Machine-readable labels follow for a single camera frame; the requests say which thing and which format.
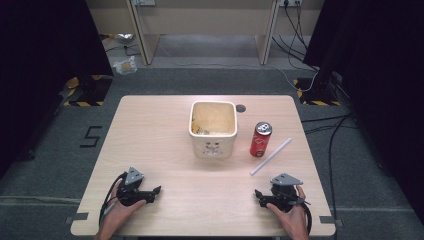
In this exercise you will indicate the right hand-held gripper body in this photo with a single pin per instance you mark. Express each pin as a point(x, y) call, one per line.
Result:
point(286, 180)

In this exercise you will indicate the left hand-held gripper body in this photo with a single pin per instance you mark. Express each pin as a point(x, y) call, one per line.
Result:
point(134, 176)

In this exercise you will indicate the person's right hand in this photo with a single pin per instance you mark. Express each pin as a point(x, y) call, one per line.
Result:
point(295, 220)

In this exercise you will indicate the person's left hand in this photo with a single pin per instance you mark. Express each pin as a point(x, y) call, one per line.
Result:
point(118, 215)

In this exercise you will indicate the white paper-wrapped straw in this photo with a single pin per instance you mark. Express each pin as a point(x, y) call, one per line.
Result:
point(270, 156)

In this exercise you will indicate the red soda can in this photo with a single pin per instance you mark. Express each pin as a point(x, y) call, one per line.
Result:
point(260, 141)

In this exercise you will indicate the stand base with hazard tape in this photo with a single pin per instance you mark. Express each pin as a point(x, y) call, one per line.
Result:
point(90, 91)
point(316, 95)

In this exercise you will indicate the clear plastic bag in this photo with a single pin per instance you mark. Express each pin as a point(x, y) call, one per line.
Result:
point(126, 66)

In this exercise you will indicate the black curtain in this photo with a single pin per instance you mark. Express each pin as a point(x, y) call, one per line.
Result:
point(43, 66)
point(383, 83)

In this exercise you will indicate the crumpled foil wrapper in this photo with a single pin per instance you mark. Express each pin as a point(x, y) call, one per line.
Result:
point(123, 37)

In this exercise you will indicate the white power strip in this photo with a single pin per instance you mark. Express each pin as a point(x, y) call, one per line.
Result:
point(144, 2)

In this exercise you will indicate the white wall socket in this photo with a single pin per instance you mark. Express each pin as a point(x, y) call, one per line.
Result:
point(290, 2)

